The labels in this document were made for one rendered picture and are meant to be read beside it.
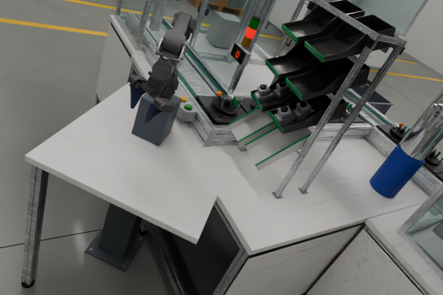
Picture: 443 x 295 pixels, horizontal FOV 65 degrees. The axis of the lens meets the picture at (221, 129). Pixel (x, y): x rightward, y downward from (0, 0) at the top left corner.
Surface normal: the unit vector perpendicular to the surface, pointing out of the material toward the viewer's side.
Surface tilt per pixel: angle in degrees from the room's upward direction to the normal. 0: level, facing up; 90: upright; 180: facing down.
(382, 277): 90
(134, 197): 0
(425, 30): 90
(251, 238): 0
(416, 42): 90
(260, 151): 45
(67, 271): 0
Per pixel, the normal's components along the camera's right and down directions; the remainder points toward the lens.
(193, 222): 0.35, -0.79
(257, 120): -0.38, -0.62
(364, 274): -0.82, 0.02
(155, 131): -0.25, 0.45
